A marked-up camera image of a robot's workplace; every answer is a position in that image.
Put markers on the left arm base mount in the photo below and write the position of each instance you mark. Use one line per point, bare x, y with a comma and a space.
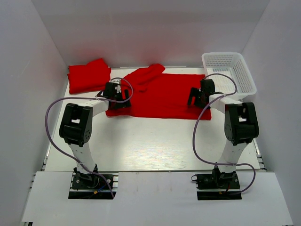
92, 187

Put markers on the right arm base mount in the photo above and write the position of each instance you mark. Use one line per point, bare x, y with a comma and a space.
217, 185

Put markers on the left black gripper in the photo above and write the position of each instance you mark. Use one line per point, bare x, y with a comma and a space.
123, 105

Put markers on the white plastic basket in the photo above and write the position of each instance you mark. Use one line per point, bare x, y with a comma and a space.
227, 70

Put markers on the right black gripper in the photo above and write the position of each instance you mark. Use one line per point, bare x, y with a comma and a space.
195, 92

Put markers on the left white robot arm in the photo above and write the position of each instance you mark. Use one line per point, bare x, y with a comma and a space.
77, 120

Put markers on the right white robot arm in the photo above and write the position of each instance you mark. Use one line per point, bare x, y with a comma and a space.
240, 123

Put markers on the folded red t-shirt stack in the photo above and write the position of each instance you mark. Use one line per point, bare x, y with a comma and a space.
88, 78

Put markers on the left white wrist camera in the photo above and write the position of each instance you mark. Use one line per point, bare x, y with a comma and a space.
118, 86

